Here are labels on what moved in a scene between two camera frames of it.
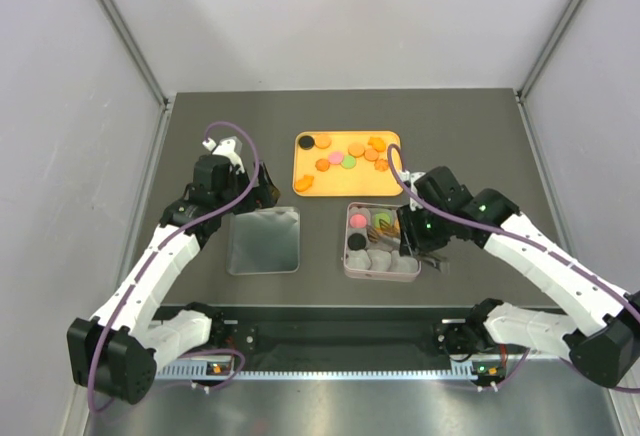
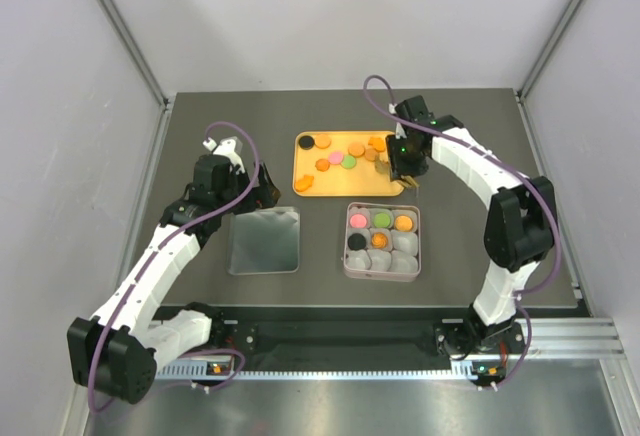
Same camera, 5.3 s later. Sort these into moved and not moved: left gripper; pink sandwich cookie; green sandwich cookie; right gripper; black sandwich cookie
Moved: right gripper
Not moved: left gripper; green sandwich cookie; black sandwich cookie; pink sandwich cookie
